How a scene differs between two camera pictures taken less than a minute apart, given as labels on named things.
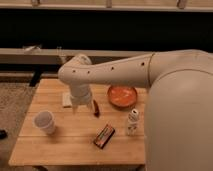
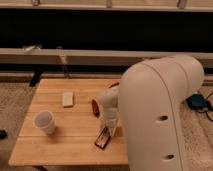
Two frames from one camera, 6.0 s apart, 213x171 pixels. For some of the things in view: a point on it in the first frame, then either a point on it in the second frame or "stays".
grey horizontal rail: x=59 y=57 stays
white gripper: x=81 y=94 -> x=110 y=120
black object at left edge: x=3 y=134 stays
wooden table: x=113 y=130 stays
